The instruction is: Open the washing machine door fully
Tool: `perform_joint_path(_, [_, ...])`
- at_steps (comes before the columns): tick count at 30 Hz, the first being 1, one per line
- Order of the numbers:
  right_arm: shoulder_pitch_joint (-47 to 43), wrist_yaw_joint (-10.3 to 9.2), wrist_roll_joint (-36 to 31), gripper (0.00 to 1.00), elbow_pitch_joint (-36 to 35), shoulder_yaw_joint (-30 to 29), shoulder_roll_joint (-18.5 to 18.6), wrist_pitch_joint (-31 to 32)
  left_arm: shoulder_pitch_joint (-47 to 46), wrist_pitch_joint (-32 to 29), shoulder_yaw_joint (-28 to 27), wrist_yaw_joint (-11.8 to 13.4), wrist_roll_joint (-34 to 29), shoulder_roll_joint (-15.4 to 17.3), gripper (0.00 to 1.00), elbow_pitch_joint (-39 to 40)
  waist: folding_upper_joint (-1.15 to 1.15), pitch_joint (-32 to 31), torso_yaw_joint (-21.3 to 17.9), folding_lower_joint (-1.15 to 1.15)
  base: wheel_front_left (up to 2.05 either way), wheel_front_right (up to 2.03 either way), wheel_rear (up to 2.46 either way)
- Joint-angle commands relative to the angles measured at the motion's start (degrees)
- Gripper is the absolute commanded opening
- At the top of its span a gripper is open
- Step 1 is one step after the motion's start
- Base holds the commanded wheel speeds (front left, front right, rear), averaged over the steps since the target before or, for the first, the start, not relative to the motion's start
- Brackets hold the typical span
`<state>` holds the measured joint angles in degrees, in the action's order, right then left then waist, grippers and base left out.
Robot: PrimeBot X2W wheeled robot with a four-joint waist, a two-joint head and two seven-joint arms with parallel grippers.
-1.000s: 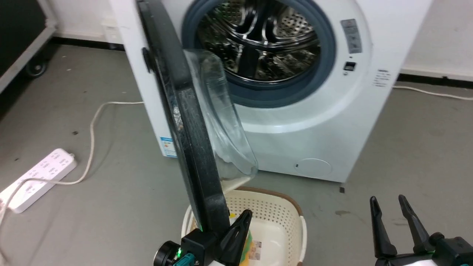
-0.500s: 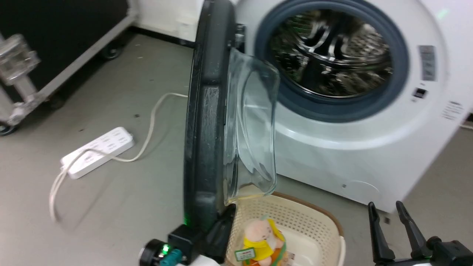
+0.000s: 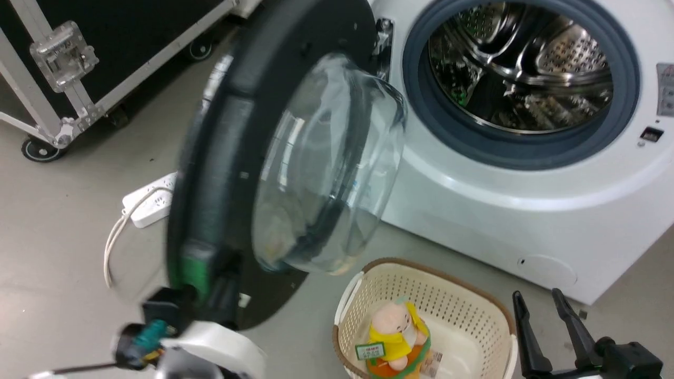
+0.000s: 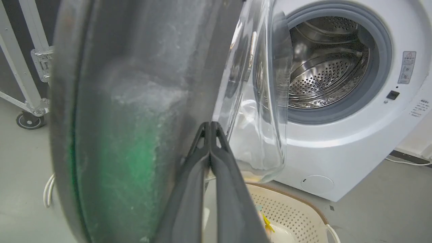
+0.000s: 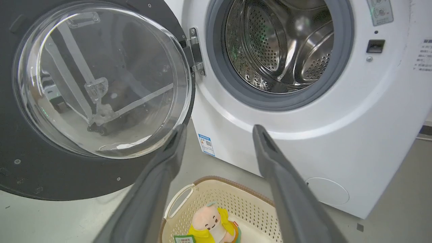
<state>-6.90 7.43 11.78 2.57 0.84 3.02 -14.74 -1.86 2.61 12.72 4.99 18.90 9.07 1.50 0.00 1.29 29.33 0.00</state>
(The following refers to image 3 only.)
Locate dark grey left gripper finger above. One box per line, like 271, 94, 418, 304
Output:
211, 256, 242, 324

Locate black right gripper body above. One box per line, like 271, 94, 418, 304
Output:
521, 337, 664, 379

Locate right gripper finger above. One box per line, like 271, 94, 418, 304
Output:
551, 288, 602, 370
512, 291, 554, 377

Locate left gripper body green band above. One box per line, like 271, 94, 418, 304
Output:
179, 247, 213, 306

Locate black round door glass bowl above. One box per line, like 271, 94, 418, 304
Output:
166, 0, 409, 331

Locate white front-load washing machine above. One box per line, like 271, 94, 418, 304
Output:
367, 0, 674, 306

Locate grey rubber door gasket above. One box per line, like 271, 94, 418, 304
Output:
402, 0, 641, 171

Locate metal door hinge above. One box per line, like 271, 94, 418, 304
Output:
374, 17, 394, 82

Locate cream perforated plastic laundry basket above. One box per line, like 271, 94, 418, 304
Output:
332, 257, 519, 379

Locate round white filter cover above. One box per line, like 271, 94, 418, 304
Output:
517, 254, 579, 287

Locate plush doll yellow shirt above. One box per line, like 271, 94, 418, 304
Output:
355, 297, 432, 379

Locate black caster wheel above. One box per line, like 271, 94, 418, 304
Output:
107, 105, 131, 130
187, 38, 214, 62
21, 136, 67, 163

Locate grey washer panel label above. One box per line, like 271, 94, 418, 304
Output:
656, 63, 674, 117

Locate black flight case aluminium edges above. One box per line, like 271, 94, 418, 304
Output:
0, 0, 240, 149

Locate silver butterfly latch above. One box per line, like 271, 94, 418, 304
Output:
29, 20, 100, 94

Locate stainless steel washer drum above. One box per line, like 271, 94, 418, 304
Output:
428, 0, 614, 134

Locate white power strip with cable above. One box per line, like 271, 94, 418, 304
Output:
103, 186, 174, 289

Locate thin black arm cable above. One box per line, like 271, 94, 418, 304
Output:
52, 361, 119, 375

